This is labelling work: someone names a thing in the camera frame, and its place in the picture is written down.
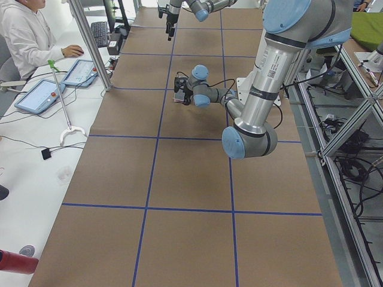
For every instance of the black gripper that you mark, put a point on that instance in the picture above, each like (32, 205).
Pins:
(171, 17)
(187, 96)

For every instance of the pink and grey towel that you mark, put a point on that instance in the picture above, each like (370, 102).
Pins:
(179, 96)

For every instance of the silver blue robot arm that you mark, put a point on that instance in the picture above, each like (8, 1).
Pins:
(290, 26)
(200, 9)

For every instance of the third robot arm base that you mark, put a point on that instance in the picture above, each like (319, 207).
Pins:
(375, 57)

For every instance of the black monitor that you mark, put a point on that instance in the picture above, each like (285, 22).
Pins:
(115, 13)

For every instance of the black box with label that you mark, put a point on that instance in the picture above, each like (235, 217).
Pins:
(114, 44)

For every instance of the black keyboard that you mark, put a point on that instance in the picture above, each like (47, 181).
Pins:
(99, 31)

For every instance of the far blue teach pendant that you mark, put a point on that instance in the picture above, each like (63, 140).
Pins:
(81, 74)

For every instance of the blue teach pendant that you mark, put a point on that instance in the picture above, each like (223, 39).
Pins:
(39, 98)
(81, 74)

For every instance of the silver grabber stick green tip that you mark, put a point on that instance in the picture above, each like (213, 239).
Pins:
(70, 128)

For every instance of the near blue teach pendant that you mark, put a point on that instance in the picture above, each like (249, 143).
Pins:
(39, 98)

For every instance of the person in white hoodie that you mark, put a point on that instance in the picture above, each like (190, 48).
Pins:
(29, 37)

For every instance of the small black square puck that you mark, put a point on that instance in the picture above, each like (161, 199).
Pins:
(46, 153)

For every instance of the green cloth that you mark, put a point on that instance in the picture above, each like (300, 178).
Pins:
(367, 29)

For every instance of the grey round lid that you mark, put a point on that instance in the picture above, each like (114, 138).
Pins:
(27, 250)

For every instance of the red bottle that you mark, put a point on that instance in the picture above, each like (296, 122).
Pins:
(17, 263)

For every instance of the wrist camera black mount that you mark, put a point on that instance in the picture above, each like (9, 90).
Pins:
(180, 84)
(163, 11)

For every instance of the aluminium frame post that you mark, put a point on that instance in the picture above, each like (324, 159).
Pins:
(85, 31)

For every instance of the aluminium side frame rail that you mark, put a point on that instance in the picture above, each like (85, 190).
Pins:
(341, 124)

